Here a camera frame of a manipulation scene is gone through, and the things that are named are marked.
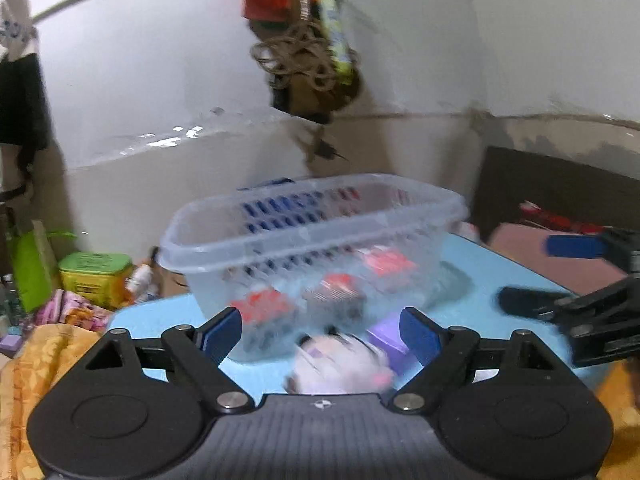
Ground clear plastic basket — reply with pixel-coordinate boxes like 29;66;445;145
157;173;471;364

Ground red black small box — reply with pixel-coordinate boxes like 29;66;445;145
306;273;367;326
229;287;300;356

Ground brown rope bag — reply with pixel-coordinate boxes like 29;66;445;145
250;5;363;126

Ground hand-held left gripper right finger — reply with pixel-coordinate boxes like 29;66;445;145
389;307;557;414

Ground small white bottle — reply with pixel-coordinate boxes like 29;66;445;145
125;260;155;297

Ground black hanging garment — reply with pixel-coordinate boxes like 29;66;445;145
0;52;51;181

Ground pink patterned cloth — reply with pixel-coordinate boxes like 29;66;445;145
34;288;113;333

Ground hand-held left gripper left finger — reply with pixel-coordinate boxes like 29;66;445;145
84;307;254;414

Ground pink pillow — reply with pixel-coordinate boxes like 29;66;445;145
487;222;632;297

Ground red white packet right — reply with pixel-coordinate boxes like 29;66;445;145
356;244;418;281

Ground yellow green-lidded container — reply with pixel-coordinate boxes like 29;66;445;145
58;252;135;310

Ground white pink packet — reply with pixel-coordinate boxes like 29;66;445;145
284;331;397;395

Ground green yellow hanging packet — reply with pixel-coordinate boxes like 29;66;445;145
309;0;357;75

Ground white hanging cloth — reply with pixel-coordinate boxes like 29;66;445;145
0;0;40;62

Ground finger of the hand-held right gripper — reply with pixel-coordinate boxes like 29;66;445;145
544;230;632;267
498;285;576;322

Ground orange patterned cloth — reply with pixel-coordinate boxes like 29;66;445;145
0;322;108;480

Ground purple box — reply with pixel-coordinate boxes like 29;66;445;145
367;310;418;375

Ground dark headboard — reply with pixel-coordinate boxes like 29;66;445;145
472;146;640;251

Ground green shopping bag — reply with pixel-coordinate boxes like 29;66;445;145
6;220;78;313

